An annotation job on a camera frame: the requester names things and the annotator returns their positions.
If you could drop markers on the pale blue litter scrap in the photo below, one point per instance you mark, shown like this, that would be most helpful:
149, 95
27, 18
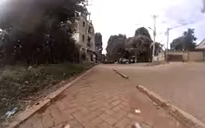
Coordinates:
10, 112

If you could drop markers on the robot's own part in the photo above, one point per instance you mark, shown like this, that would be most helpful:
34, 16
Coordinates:
67, 126
136, 125

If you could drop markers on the pale vehicle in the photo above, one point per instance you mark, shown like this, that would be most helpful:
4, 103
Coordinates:
123, 61

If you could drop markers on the pale kerb strip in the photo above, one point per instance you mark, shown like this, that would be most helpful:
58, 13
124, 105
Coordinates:
36, 108

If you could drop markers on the low boundary wall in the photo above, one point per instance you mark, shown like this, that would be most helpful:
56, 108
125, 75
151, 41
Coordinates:
196, 55

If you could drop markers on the grass verge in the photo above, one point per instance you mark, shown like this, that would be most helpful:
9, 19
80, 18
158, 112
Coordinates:
26, 83

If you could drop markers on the red brick path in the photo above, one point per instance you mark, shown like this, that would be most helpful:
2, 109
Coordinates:
100, 100

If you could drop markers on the large dark tree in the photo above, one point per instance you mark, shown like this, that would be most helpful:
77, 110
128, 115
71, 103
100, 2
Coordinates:
36, 30

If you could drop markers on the dark vehicle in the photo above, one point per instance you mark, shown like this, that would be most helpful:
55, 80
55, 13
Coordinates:
132, 60

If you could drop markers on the small pale litter scrap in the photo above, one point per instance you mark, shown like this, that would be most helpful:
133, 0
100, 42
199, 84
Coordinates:
137, 111

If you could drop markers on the pale multi-storey building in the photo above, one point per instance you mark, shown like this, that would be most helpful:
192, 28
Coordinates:
81, 33

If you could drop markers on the reddish paved road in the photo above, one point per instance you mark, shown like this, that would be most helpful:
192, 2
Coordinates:
183, 83

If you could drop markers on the broad dark tree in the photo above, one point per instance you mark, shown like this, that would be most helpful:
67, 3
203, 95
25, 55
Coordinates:
140, 43

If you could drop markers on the raised kerb divider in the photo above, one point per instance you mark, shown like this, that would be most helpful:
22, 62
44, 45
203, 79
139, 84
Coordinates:
163, 105

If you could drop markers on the street lamp pole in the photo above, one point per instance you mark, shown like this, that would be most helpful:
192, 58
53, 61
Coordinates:
167, 45

